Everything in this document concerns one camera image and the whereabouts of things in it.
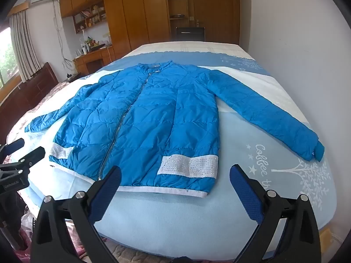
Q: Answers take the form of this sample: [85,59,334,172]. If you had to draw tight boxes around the hanging wall cables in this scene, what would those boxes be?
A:
[53,0,77,69]

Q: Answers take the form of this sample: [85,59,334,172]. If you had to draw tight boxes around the wooden desk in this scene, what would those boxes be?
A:
[74,45,117,75]

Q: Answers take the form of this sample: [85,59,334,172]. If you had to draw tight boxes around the blue white printed bedspread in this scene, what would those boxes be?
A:
[5,42,338,261]

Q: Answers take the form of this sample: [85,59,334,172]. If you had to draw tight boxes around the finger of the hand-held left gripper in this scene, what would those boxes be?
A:
[0,138,25,156]
[17,146,46,170]

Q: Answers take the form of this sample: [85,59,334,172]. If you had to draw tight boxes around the window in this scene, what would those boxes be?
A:
[0,27,22,89]

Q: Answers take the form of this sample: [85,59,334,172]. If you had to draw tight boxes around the blue quilted jacket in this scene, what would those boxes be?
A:
[25,60,326,198]

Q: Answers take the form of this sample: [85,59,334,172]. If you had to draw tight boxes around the wooden wardrobe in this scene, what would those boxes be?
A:
[103,0,172,52]

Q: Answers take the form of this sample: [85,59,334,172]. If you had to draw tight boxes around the wooden curtain pelmet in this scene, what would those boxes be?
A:
[8,2,30,17]

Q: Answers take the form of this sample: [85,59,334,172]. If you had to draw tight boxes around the wooden open shelf niche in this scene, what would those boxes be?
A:
[166,0,190,42]

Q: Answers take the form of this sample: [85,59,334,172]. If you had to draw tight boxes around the wooden door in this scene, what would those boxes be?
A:
[189,0,242,45]

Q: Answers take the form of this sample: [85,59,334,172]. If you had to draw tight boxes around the beige curtain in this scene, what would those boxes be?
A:
[9,9,42,82]

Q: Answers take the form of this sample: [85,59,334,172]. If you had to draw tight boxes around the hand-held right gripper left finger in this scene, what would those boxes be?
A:
[31,165,123,263]

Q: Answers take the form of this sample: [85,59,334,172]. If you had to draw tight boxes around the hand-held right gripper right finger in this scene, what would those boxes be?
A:
[229,164,321,263]

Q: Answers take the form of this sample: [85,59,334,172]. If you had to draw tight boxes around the wooden wall shelf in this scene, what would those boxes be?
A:
[72,1,107,35]

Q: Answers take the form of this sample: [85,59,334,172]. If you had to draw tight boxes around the white plastic bag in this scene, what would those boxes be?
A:
[20,208,38,233]

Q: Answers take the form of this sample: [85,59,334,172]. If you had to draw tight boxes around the black suitcase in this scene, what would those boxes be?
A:
[175,27,206,42]

